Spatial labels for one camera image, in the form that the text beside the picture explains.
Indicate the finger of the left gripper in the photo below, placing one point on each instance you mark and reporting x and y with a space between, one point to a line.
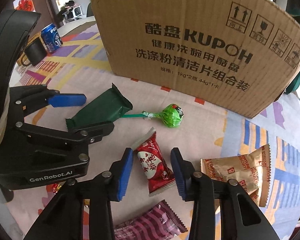
41 143
25 100

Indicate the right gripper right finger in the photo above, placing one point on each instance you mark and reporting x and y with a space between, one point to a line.
241 218

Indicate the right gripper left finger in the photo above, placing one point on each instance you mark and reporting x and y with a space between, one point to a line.
62 218

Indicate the dark green snack bar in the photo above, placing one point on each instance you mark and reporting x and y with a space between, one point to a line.
109 106

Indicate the red white candy packet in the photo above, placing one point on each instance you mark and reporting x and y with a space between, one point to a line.
160 177

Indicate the shiny foil wrapped candy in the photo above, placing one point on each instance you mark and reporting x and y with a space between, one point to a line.
56 187

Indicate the maroon striped snack packet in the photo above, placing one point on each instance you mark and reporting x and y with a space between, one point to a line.
159 222

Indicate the black mug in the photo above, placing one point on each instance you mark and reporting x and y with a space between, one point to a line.
35 53

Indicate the colourful patterned tablecloth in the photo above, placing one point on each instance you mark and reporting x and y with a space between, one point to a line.
207 131

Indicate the gold biscuit packet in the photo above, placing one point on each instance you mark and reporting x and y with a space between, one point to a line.
252 171

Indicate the blue pepsi can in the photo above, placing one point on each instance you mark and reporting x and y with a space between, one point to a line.
51 38

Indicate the green wrapped lollipop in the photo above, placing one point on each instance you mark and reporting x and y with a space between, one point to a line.
171 116

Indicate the brown door with poster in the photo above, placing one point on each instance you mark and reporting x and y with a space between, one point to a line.
44 7

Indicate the dark grey chair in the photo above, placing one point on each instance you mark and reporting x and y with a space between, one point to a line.
89 11

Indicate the brown cardboard box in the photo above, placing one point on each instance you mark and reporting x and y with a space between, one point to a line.
238 54

